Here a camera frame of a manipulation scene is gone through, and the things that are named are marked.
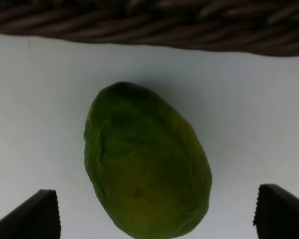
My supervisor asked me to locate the green lime fruit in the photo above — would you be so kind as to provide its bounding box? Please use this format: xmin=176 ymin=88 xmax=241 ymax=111
xmin=84 ymin=82 xmax=212 ymax=239

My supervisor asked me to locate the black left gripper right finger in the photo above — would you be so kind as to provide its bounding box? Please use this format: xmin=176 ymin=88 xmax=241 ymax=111
xmin=253 ymin=184 xmax=299 ymax=239

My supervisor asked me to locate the dark brown wicker basket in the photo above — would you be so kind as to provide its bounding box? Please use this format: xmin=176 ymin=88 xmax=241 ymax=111
xmin=0 ymin=0 xmax=299 ymax=57

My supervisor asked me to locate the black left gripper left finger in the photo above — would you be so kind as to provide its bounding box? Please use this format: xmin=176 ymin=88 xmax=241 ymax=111
xmin=0 ymin=189 xmax=61 ymax=239

